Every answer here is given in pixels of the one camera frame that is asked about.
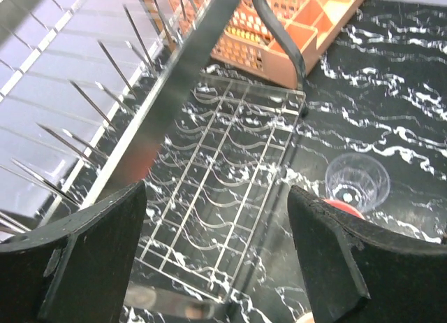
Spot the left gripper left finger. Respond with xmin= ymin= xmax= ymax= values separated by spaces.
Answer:
xmin=1 ymin=181 xmax=147 ymax=322

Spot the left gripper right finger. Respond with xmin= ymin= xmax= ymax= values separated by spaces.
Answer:
xmin=287 ymin=186 xmax=446 ymax=322

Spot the dusty pink tumbler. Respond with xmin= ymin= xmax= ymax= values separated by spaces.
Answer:
xmin=323 ymin=199 xmax=364 ymax=219

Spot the clear glass cup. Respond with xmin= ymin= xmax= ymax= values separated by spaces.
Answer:
xmin=325 ymin=152 xmax=390 ymax=213

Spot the steel two-tier dish rack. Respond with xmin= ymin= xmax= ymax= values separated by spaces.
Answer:
xmin=0 ymin=0 xmax=310 ymax=320

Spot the orange plastic file organizer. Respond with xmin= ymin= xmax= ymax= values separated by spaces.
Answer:
xmin=210 ymin=0 xmax=364 ymax=89

